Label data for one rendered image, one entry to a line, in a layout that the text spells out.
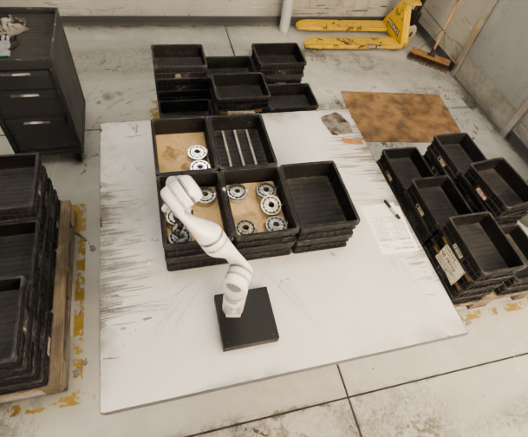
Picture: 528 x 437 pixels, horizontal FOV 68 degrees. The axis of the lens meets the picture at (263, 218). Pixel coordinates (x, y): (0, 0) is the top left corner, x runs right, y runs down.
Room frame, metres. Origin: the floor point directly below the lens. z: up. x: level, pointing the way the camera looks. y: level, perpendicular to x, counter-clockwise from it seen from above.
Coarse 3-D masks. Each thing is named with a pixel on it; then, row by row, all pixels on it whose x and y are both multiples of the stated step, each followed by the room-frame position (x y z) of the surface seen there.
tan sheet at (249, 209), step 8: (248, 184) 1.31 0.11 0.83; (256, 184) 1.33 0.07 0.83; (272, 184) 1.35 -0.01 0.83; (248, 192) 1.26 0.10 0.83; (248, 200) 1.21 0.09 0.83; (256, 200) 1.22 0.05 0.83; (232, 208) 1.14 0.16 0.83; (240, 208) 1.15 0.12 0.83; (248, 208) 1.16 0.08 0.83; (256, 208) 1.17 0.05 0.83; (240, 216) 1.11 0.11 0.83; (248, 216) 1.11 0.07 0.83; (256, 216) 1.12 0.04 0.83; (264, 216) 1.13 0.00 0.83; (280, 216) 1.15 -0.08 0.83; (256, 224) 1.08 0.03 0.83; (264, 224) 1.09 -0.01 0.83
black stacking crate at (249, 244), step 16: (224, 176) 1.27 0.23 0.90; (240, 176) 1.31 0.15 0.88; (256, 176) 1.34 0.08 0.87; (272, 176) 1.37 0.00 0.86; (288, 208) 1.15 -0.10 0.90; (288, 224) 1.11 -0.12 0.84; (240, 240) 0.93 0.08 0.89; (256, 240) 0.96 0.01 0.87; (272, 240) 0.99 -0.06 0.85; (288, 240) 1.02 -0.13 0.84
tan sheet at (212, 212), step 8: (216, 200) 1.17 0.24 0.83; (192, 208) 1.09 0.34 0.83; (200, 208) 1.10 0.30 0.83; (208, 208) 1.11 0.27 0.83; (216, 208) 1.12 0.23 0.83; (200, 216) 1.06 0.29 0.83; (208, 216) 1.07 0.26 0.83; (216, 216) 1.08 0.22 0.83; (168, 232) 0.93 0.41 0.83; (192, 240) 0.92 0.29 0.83
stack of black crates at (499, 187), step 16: (496, 160) 2.20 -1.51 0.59; (464, 176) 2.08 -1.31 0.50; (480, 176) 1.99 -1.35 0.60; (496, 176) 2.15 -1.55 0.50; (512, 176) 2.10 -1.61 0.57; (464, 192) 2.02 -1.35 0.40; (480, 192) 1.93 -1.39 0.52; (496, 192) 1.87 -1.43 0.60; (512, 192) 2.01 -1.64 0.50; (480, 208) 1.86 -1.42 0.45; (496, 208) 1.81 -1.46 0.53; (512, 208) 1.77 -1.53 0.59; (512, 224) 1.85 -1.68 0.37
